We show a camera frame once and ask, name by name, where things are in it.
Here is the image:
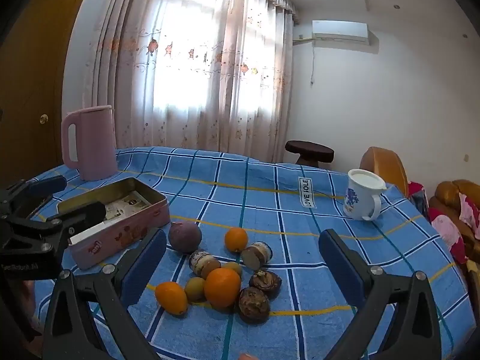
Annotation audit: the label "printed paper sheet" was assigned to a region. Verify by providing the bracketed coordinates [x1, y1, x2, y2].
[103, 191, 151, 221]

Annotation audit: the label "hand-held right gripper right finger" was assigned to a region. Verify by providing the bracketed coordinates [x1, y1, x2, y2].
[319, 229, 443, 360]

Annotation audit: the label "oval orange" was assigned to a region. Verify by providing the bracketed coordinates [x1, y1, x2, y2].
[154, 281, 188, 316]

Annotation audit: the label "pink electric kettle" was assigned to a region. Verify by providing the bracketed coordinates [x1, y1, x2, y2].
[61, 105, 119, 182]

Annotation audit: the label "sheer floral curtain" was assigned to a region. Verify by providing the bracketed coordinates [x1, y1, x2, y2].
[84, 0, 301, 164]

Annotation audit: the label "wooden door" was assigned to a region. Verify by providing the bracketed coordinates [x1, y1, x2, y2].
[0, 0, 85, 186]

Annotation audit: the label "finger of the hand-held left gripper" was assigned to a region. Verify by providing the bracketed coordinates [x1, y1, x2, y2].
[5, 201, 108, 251]
[0, 175, 68, 216]

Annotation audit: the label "white cloth label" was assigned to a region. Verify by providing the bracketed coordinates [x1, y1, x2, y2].
[298, 175, 319, 209]

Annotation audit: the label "blue plaid tablecloth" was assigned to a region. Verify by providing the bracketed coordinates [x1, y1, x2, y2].
[28, 146, 474, 360]

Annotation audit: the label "pink metal tin box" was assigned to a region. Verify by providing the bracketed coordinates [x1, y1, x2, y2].
[56, 177, 171, 271]

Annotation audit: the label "white cup blue flowers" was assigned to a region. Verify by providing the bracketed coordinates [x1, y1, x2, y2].
[342, 169, 387, 221]

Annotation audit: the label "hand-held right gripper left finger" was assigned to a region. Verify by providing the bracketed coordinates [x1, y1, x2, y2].
[42, 228, 167, 360]

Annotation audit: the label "round layered cake piece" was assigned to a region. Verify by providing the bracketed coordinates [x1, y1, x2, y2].
[240, 241, 274, 271]
[188, 250, 220, 274]

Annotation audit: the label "white air conditioner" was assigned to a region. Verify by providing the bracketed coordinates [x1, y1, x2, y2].
[311, 20, 370, 44]

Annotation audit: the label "small round orange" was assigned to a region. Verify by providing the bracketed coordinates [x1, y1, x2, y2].
[224, 227, 249, 253]

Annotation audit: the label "chocolate muffin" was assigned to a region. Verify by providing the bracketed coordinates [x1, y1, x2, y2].
[249, 270, 283, 301]
[238, 287, 271, 325]

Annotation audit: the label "large round orange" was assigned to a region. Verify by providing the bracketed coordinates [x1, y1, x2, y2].
[203, 267, 242, 310]

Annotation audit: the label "dark round stool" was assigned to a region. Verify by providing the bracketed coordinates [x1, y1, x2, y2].
[284, 140, 335, 169]

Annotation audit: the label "brown leather sofa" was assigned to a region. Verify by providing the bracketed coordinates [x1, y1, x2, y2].
[428, 179, 480, 263]

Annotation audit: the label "purple round fruit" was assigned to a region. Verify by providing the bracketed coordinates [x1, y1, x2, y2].
[168, 221, 203, 254]

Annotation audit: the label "green kiwi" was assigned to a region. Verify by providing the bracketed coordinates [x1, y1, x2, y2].
[184, 277, 206, 302]
[222, 261, 244, 277]

